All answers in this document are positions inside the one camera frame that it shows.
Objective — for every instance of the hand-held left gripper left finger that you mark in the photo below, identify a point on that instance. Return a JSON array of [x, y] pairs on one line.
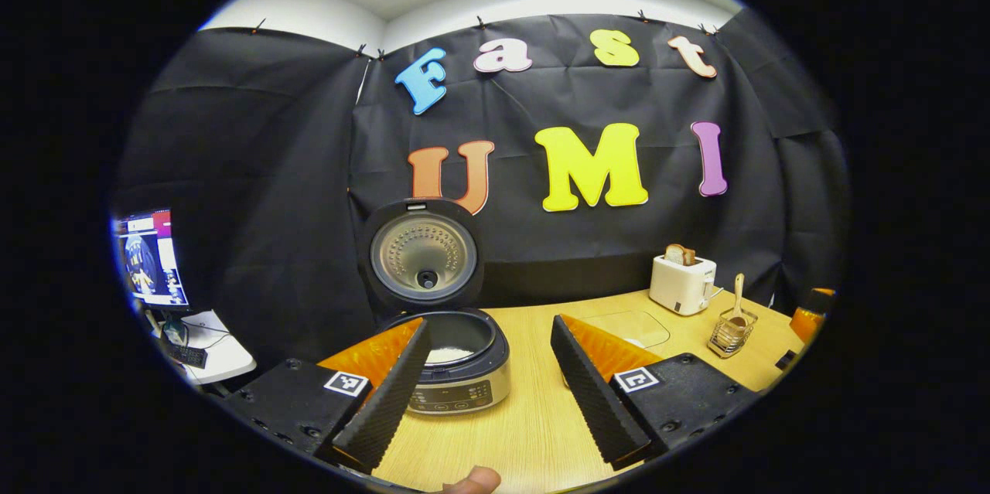
[[387, 393]]

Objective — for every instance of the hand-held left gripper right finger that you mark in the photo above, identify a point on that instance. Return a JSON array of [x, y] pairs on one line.
[[595, 393]]

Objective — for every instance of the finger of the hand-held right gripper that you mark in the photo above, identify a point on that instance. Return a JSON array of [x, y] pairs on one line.
[[812, 315]]

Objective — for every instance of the wooden spoon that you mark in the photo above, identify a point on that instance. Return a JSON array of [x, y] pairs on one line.
[[739, 301]]

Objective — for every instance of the dark grey rice cooker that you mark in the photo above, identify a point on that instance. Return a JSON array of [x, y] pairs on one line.
[[464, 386]]

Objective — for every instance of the clear rice container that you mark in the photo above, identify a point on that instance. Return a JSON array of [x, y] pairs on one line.
[[634, 324]]

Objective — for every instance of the white toaster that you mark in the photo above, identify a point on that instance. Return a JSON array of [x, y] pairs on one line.
[[681, 285]]

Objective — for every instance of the brown toasted bread slice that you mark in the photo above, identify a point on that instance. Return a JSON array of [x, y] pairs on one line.
[[690, 257]]

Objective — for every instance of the white bread slice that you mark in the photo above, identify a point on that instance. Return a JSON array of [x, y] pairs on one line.
[[674, 254]]

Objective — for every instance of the white side table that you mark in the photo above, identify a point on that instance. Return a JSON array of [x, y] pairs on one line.
[[224, 351]]

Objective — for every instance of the black keyboard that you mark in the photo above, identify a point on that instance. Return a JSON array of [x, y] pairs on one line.
[[187, 356]]

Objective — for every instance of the computer monitor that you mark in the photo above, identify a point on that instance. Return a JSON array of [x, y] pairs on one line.
[[151, 258]]

